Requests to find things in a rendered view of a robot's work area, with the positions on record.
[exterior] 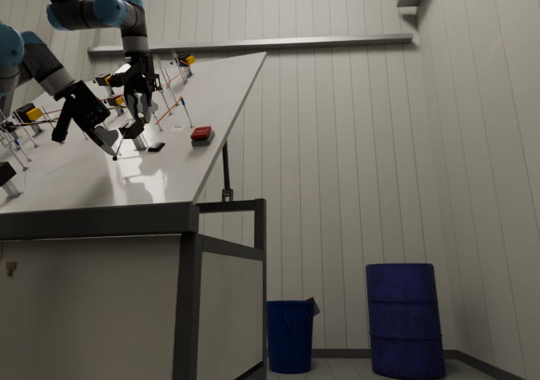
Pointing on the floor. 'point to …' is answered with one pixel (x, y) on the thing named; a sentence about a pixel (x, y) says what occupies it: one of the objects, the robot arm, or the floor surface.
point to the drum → (404, 321)
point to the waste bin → (290, 335)
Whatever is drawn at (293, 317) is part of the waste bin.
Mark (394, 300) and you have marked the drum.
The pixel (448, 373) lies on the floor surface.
